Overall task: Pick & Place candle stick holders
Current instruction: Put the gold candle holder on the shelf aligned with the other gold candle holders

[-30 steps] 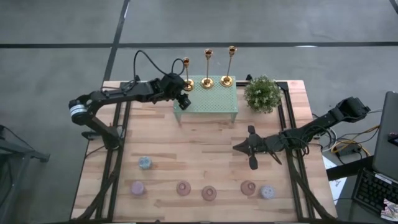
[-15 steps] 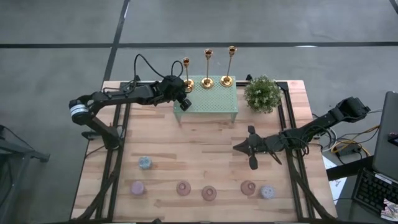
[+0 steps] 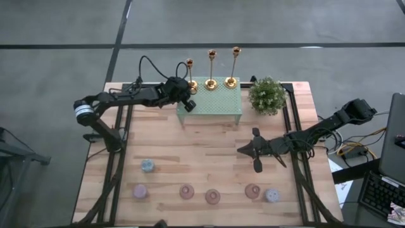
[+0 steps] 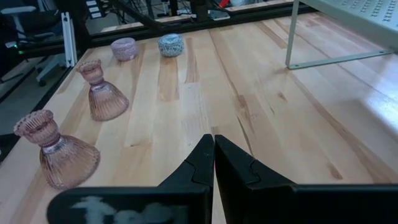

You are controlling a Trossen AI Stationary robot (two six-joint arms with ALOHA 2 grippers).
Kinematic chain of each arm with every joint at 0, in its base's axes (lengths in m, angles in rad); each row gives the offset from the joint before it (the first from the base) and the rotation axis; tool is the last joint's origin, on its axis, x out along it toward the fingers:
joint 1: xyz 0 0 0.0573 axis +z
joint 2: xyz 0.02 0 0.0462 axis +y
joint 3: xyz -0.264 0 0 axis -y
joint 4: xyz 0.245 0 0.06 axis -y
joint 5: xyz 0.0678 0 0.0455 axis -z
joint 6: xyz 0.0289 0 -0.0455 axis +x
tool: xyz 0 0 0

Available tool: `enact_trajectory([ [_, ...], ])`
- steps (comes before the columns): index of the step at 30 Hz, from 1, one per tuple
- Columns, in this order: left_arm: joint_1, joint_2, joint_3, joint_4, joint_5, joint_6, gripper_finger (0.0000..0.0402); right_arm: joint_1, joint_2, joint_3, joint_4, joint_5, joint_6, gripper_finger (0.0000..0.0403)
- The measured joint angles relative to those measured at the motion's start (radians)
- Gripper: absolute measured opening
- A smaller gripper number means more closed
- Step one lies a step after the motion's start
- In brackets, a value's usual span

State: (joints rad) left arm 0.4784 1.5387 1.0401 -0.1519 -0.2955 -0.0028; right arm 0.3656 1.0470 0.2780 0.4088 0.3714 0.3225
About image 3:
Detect tall gold candlestick holder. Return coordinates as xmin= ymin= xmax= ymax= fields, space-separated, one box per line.
xmin=225 ymin=46 xmax=242 ymax=89

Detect black keyboard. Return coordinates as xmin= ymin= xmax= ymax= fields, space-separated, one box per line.
xmin=358 ymin=170 xmax=405 ymax=220

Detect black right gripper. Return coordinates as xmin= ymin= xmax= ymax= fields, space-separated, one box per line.
xmin=237 ymin=127 xmax=286 ymax=174

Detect blue patterned candle tin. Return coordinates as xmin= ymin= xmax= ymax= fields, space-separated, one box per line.
xmin=141 ymin=158 xmax=156 ymax=174

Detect colourful printed card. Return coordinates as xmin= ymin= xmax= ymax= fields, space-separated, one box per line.
xmin=387 ymin=202 xmax=405 ymax=226

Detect dark grey metal stand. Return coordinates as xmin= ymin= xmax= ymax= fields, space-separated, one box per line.
xmin=0 ymin=126 xmax=52 ymax=228

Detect looped black arm cable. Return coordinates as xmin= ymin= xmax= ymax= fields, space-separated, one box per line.
xmin=175 ymin=61 xmax=190 ymax=80

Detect pink patterned candle tin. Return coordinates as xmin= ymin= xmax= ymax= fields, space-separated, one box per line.
xmin=132 ymin=184 xmax=149 ymax=200

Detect grey laptop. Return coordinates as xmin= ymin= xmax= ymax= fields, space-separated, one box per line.
xmin=378 ymin=92 xmax=405 ymax=185

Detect black aluminium table frame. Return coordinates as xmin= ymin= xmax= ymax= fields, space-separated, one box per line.
xmin=75 ymin=75 xmax=344 ymax=228

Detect green potted plant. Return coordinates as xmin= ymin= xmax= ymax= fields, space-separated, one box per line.
xmin=248 ymin=76 xmax=287 ymax=117

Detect medium gold candlestick holder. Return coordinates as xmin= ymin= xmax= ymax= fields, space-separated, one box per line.
xmin=204 ymin=49 xmax=219 ymax=92

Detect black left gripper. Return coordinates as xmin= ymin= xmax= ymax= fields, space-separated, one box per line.
xmin=164 ymin=76 xmax=197 ymax=113

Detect short gold candlestick holder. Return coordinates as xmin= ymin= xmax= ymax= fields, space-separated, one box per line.
xmin=185 ymin=58 xmax=199 ymax=96

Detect green perforated metal shelf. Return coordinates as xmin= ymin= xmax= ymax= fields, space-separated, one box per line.
xmin=176 ymin=77 xmax=244 ymax=127

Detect white purple patterned candle tin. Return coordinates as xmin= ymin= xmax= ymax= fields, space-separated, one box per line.
xmin=265 ymin=187 xmax=281 ymax=204

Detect pink ribbed glass candle holder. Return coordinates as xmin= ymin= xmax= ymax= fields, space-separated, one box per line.
xmin=204 ymin=189 xmax=221 ymax=205
xmin=244 ymin=183 xmax=262 ymax=201
xmin=179 ymin=184 xmax=196 ymax=201

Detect black power box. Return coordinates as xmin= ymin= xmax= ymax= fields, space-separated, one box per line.
xmin=343 ymin=147 xmax=370 ymax=161

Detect long black arm cable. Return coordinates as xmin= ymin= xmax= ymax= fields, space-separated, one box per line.
xmin=138 ymin=56 xmax=173 ymax=84

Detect white paper sheet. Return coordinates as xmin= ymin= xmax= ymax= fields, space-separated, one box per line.
xmin=328 ymin=158 xmax=354 ymax=205

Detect yellow cable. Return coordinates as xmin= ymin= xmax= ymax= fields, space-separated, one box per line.
xmin=337 ymin=126 xmax=387 ymax=160

